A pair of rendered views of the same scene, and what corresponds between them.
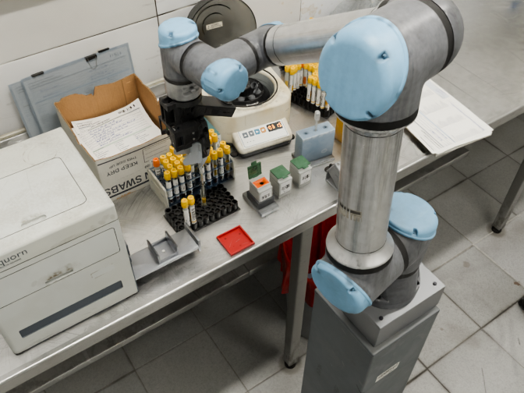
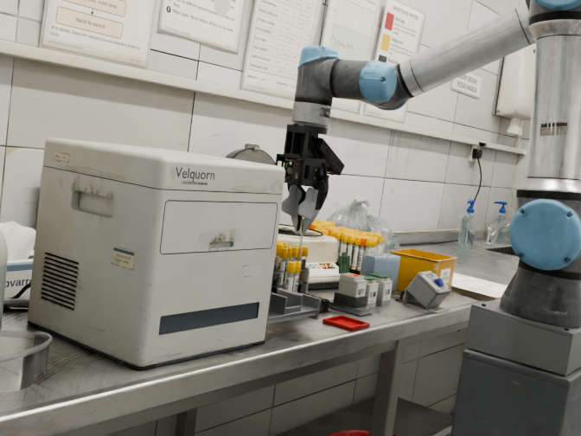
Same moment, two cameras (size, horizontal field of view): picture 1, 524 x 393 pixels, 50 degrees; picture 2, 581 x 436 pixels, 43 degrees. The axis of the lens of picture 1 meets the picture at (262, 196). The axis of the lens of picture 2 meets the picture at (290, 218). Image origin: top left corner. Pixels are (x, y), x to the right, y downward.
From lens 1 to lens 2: 108 cm
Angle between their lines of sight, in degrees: 44
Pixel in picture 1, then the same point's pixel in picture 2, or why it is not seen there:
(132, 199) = not seen: hidden behind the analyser
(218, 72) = (380, 65)
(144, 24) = not seen: hidden behind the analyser
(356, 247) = (563, 170)
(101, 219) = (273, 182)
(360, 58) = not seen: outside the picture
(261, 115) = (316, 249)
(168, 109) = (302, 130)
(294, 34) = (436, 49)
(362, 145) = (567, 45)
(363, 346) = (552, 379)
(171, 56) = (320, 67)
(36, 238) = (226, 163)
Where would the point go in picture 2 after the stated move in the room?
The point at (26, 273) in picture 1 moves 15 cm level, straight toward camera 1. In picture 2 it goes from (202, 212) to (284, 230)
